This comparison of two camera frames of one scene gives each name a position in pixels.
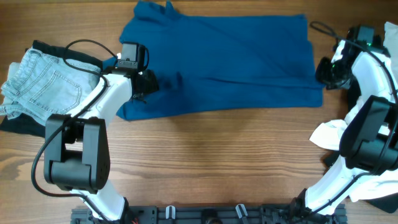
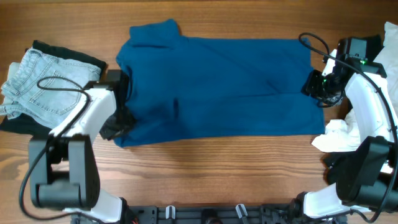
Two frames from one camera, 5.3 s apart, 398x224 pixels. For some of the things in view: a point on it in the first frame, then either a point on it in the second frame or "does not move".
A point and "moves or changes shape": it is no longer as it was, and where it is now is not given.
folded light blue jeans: (42, 86) does not move
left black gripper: (152, 82) → (108, 134)
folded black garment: (22, 125) does not move
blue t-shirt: (217, 62) moves or changes shape
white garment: (331, 135) does not move
